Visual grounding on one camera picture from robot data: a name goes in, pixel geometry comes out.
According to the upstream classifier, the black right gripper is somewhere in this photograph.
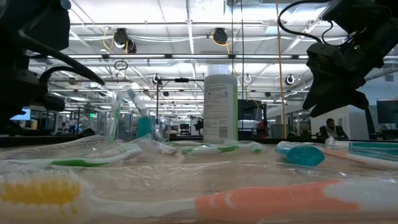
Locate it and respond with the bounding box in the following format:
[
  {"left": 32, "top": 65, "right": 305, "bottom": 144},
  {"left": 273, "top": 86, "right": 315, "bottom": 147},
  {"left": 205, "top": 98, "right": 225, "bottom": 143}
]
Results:
[{"left": 303, "top": 23, "right": 386, "bottom": 118}]

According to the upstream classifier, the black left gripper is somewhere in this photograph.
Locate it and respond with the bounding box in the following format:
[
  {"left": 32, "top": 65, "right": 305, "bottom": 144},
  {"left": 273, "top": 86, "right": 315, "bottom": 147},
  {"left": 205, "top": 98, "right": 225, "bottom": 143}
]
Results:
[{"left": 0, "top": 62, "right": 67, "bottom": 134}]

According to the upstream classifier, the teal mouthwash bottle white cap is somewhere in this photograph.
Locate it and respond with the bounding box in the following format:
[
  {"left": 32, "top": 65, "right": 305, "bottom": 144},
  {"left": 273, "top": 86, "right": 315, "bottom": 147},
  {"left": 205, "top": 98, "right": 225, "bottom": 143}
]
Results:
[
  {"left": 137, "top": 108, "right": 154, "bottom": 140},
  {"left": 275, "top": 141, "right": 326, "bottom": 168},
  {"left": 332, "top": 140, "right": 398, "bottom": 162}
]

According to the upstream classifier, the orange white toothbrush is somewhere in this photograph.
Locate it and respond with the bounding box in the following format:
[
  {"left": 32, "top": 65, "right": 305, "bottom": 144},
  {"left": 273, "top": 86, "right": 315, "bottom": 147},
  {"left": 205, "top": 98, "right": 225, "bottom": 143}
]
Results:
[
  {"left": 0, "top": 169, "right": 398, "bottom": 223},
  {"left": 320, "top": 145, "right": 398, "bottom": 170}
]

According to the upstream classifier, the computer monitor blue screen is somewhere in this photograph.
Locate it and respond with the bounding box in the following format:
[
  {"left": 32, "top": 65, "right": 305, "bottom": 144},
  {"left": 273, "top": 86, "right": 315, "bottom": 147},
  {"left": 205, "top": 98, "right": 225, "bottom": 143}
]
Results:
[{"left": 11, "top": 108, "right": 32, "bottom": 121}]

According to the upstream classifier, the seated person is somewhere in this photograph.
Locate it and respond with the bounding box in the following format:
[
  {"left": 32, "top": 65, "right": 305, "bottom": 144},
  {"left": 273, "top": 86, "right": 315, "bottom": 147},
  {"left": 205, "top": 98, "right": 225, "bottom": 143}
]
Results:
[{"left": 317, "top": 118, "right": 349, "bottom": 140}]

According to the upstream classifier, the black office chair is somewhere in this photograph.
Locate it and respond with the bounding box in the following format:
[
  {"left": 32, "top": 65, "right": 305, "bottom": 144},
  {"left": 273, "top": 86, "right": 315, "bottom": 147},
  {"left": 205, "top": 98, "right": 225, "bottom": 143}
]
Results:
[{"left": 364, "top": 107, "right": 377, "bottom": 140}]

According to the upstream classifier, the dark computer monitor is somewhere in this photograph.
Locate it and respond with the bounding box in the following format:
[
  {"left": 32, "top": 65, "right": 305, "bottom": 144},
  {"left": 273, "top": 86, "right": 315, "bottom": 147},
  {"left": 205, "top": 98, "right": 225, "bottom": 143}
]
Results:
[{"left": 376, "top": 99, "right": 398, "bottom": 125}]

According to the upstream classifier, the black background machine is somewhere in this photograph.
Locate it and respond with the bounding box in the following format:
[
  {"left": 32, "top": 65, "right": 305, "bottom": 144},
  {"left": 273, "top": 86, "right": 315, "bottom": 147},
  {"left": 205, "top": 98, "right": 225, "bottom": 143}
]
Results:
[{"left": 238, "top": 99, "right": 267, "bottom": 140}]

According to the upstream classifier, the pile of toothbrushes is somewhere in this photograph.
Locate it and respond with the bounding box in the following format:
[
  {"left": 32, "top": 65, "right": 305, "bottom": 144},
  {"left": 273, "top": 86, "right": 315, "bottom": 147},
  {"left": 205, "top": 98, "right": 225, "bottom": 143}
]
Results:
[{"left": 98, "top": 113, "right": 163, "bottom": 141}]

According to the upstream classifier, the white wipes canister green stripe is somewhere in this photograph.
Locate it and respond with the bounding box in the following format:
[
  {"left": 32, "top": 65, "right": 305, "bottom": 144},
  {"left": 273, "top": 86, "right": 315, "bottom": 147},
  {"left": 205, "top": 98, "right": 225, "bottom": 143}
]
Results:
[{"left": 203, "top": 73, "right": 239, "bottom": 144}]

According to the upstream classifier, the long ceiling light bar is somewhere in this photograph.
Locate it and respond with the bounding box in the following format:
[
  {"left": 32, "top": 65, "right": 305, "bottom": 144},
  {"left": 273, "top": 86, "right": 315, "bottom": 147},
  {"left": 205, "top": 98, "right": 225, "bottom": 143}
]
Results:
[{"left": 27, "top": 53, "right": 398, "bottom": 60}]

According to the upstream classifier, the black aluminium table frame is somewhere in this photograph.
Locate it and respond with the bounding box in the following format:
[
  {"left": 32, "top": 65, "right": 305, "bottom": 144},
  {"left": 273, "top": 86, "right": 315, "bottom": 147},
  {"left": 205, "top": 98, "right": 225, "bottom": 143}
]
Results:
[{"left": 0, "top": 134, "right": 398, "bottom": 149}]

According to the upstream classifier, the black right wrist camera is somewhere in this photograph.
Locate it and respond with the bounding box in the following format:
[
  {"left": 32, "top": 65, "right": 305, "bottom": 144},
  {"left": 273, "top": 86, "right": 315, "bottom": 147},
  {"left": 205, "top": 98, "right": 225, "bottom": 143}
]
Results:
[{"left": 322, "top": 0, "right": 377, "bottom": 34}]

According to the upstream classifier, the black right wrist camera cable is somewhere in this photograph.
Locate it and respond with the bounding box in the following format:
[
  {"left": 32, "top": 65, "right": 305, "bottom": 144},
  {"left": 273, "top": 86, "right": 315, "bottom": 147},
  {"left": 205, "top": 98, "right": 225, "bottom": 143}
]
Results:
[{"left": 277, "top": 0, "right": 335, "bottom": 45}]

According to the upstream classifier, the black hanging cable with coil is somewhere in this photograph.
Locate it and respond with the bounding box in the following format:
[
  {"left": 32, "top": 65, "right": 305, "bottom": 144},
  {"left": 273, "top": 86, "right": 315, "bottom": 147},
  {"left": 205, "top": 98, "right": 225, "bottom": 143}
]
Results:
[{"left": 241, "top": 0, "right": 246, "bottom": 133}]

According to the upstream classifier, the thin black hanging cable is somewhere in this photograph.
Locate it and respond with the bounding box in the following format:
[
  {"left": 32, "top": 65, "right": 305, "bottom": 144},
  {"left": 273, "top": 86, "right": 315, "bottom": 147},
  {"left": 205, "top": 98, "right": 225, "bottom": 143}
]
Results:
[{"left": 230, "top": 0, "right": 234, "bottom": 75}]

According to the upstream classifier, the black ceiling cable reel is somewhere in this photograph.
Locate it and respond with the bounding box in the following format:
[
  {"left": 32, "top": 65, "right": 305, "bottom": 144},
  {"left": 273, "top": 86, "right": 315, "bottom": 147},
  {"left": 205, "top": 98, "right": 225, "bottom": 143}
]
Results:
[
  {"left": 113, "top": 27, "right": 137, "bottom": 54},
  {"left": 212, "top": 27, "right": 229, "bottom": 46}
]

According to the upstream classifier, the black background camera stand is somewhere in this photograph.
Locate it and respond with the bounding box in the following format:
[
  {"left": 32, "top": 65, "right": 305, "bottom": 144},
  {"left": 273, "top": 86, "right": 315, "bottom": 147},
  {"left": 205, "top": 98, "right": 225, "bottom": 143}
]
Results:
[{"left": 155, "top": 77, "right": 206, "bottom": 141}]

